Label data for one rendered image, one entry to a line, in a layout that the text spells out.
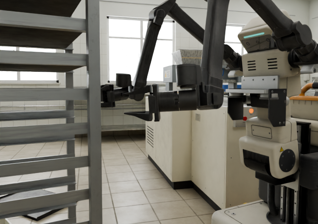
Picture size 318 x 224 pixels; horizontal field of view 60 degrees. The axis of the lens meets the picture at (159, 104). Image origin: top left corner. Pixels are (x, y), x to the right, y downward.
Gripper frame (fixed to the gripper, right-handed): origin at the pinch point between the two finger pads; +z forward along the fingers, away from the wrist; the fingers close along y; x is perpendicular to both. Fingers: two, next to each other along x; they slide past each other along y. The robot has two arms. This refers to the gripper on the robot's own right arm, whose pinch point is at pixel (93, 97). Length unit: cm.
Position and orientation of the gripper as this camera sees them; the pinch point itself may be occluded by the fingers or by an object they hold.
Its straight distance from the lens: 118.5
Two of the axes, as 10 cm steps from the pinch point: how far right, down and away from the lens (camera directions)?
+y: 0.7, 9.9, 0.9
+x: -8.2, 0.1, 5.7
